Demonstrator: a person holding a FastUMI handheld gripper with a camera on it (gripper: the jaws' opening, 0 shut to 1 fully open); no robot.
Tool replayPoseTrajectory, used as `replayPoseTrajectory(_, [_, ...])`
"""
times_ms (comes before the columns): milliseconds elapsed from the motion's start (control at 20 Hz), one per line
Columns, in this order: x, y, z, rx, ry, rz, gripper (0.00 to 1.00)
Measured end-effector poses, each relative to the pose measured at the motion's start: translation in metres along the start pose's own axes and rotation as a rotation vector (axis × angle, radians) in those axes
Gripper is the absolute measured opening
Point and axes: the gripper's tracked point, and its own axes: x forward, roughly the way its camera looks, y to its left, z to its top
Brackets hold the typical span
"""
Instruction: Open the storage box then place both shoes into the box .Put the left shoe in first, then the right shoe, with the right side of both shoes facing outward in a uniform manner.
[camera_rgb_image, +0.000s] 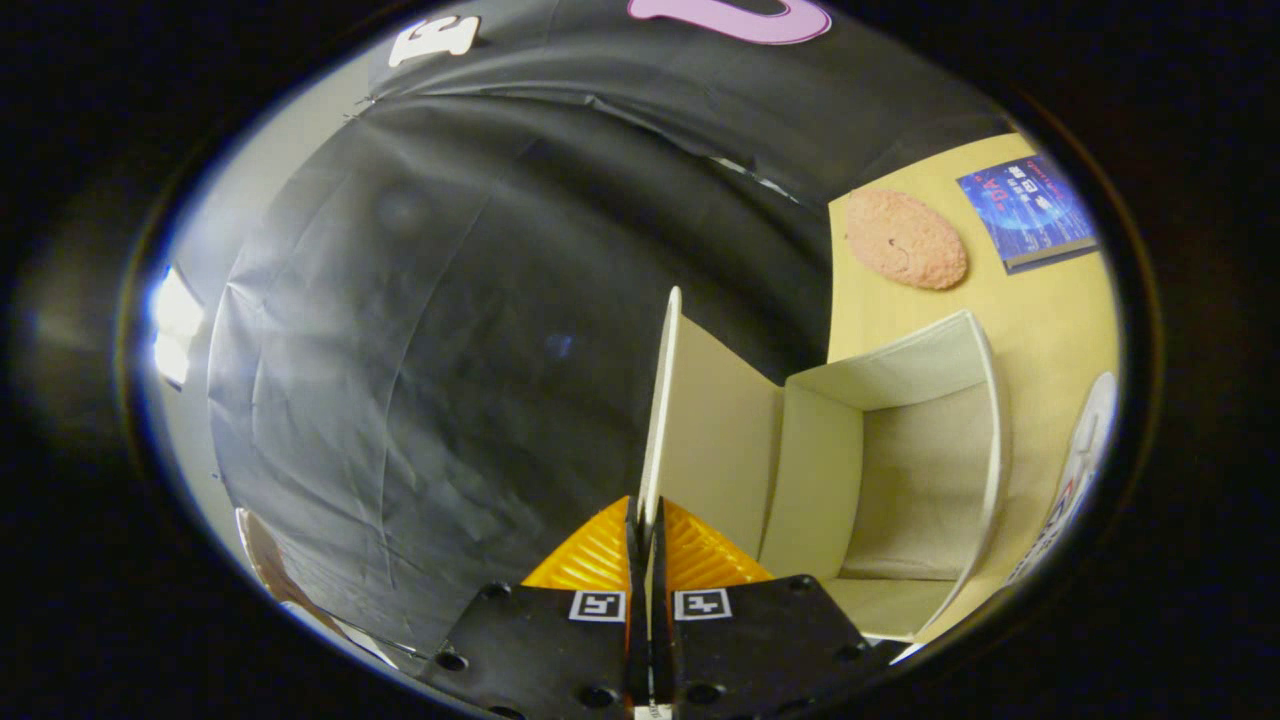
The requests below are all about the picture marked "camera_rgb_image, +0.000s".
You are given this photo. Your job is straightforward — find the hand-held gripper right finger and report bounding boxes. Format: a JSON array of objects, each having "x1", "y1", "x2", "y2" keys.
[{"x1": 650, "y1": 497, "x2": 906, "y2": 720}]

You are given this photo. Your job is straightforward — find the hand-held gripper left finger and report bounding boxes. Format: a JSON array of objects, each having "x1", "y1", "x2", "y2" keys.
[{"x1": 415, "y1": 497, "x2": 646, "y2": 720}]

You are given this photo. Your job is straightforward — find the white canvas shoe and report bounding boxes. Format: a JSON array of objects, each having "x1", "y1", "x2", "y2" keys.
[{"x1": 1005, "y1": 372, "x2": 1119, "y2": 586}]

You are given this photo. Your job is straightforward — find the blue cover book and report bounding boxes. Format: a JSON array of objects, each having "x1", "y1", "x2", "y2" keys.
[{"x1": 957, "y1": 153, "x2": 1099, "y2": 274}]

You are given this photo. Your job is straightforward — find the black backdrop cloth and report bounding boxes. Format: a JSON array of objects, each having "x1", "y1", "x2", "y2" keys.
[{"x1": 205, "y1": 0, "x2": 1011, "y2": 661}]

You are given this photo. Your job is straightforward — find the beige storage box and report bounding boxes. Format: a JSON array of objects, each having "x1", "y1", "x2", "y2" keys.
[{"x1": 637, "y1": 287, "x2": 1009, "y2": 644}]

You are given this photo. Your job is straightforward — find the orange round sponge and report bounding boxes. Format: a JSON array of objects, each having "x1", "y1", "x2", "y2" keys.
[{"x1": 846, "y1": 189, "x2": 969, "y2": 291}]

